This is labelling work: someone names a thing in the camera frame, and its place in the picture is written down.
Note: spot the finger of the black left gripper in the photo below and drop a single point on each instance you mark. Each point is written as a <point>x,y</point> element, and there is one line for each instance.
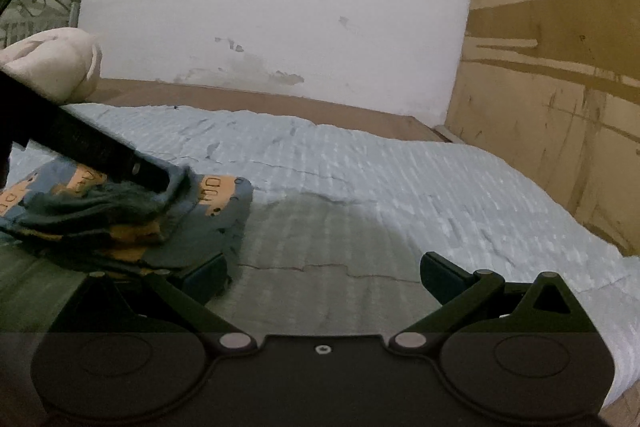
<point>28,116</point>

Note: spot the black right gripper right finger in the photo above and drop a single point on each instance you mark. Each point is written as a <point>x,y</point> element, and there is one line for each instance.
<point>484,299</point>

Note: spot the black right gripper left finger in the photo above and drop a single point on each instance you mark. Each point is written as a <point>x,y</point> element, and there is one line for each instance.
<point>166,300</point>

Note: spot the blue patterned child pant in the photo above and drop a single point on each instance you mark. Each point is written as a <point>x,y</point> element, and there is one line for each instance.
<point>77,218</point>

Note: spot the metal bed headboard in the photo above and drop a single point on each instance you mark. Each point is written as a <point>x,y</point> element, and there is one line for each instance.
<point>24,18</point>

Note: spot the cream rolled pillow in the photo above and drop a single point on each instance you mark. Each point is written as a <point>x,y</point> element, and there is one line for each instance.
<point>64,64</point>

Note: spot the light blue textured bedspread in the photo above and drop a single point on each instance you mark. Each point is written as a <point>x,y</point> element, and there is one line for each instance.
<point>340,220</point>

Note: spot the plywood wardrobe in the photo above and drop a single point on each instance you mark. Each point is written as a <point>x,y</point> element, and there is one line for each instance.
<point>552,88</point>

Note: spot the brown wooden bed frame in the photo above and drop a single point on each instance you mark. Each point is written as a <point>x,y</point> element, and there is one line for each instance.
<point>125,92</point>

